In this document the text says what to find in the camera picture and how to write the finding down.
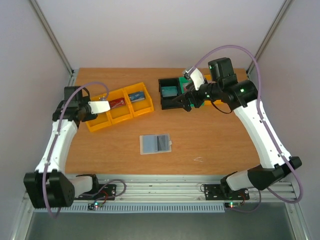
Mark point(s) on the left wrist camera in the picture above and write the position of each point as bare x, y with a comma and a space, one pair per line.
97, 107

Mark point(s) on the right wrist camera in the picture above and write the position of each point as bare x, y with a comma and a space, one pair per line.
194, 77

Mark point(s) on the dark grey credit card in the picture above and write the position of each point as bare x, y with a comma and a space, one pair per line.
162, 143

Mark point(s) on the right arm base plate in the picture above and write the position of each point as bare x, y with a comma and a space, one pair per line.
215, 192

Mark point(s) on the yellow bin with blue cards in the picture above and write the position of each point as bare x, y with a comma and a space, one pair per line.
142, 107

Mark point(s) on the yellow bin with red cards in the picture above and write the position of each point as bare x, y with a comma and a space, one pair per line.
120, 109

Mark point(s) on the beige card holder wallet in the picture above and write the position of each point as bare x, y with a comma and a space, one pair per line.
148, 144

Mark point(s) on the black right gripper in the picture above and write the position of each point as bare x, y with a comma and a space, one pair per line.
191, 97

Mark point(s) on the green bin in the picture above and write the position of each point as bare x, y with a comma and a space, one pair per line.
183, 82

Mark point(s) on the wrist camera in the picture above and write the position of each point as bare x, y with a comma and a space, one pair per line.
97, 107
194, 77

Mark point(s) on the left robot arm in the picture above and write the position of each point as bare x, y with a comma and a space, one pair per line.
47, 186

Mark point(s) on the grey slotted cable duct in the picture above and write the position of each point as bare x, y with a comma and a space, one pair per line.
132, 208

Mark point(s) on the blue VIP card stack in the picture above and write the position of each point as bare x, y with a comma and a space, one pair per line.
137, 96

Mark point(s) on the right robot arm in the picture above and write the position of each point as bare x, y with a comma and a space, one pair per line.
242, 99

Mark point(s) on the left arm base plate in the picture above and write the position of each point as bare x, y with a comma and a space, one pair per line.
110, 190

